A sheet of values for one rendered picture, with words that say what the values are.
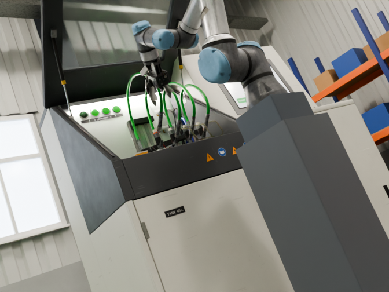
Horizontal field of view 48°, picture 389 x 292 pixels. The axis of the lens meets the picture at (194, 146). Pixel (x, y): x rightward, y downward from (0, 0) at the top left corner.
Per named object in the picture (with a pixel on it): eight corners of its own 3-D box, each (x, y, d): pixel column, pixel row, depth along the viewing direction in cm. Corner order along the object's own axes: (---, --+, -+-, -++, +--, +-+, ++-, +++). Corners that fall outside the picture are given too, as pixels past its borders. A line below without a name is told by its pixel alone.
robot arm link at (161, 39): (183, 29, 172) (165, 28, 179) (160, 29, 164) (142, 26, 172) (181, 50, 174) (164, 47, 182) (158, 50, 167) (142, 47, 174)
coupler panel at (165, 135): (172, 154, 234) (151, 103, 241) (169, 157, 237) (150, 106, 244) (192, 150, 241) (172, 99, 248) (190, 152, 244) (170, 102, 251)
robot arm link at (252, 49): (280, 70, 154) (264, 37, 157) (254, 72, 145) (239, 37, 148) (257, 88, 163) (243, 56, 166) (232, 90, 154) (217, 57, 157)
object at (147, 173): (135, 199, 161) (121, 159, 165) (132, 201, 165) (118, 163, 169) (263, 161, 194) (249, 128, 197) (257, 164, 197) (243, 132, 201)
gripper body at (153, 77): (157, 91, 185) (149, 64, 179) (147, 86, 192) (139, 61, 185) (172, 83, 188) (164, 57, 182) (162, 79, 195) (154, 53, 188)
